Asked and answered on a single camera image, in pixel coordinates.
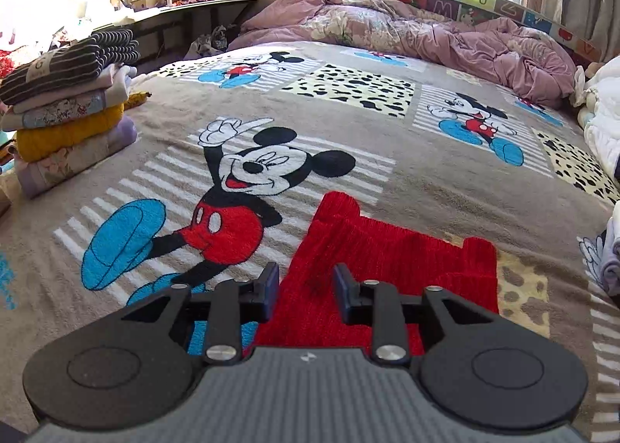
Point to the red knitted sweater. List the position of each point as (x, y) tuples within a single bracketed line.
[(387, 254)]

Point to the pink folded garment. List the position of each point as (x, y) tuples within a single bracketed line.
[(116, 85)]

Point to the patterned cloth heap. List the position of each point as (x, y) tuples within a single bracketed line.
[(208, 41)]

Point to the lavender grey folded garment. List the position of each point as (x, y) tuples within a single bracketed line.
[(611, 264)]

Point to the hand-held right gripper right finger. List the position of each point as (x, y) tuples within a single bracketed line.
[(341, 288)]

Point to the cream quilt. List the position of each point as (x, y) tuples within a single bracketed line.
[(605, 133)]

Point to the cartoon printed blanket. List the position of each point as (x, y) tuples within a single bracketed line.
[(339, 147)]

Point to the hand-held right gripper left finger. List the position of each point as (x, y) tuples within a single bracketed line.
[(271, 288)]

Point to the purple floral duvet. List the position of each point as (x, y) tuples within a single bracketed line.
[(387, 31)]

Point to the dark desk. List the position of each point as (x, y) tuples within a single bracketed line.
[(193, 5)]

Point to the black striped folded garment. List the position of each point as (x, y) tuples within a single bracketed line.
[(63, 68)]

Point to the pale floral folded garment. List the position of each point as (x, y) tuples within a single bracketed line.
[(63, 110)]

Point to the yellow knitted folded sweater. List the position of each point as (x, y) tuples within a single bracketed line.
[(63, 138)]

